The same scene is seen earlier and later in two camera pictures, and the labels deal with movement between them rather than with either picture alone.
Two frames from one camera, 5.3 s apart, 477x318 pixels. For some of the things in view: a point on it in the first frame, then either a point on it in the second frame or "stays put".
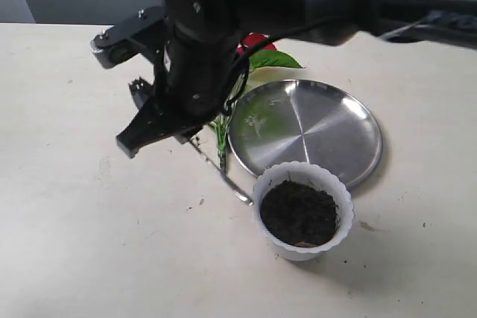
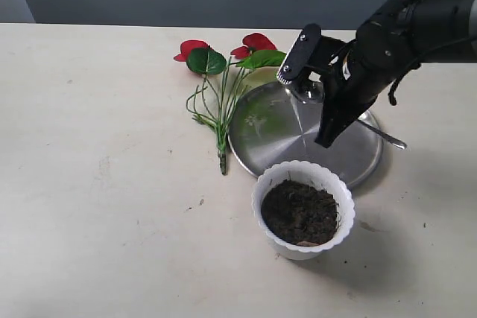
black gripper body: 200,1 → 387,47
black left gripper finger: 144,33 → 299,53
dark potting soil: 299,214 stays put
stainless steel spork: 238,191 → 308,91
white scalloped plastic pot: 315,176 stays put
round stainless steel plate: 297,121 stays put
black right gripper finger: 150,123 → 335,119
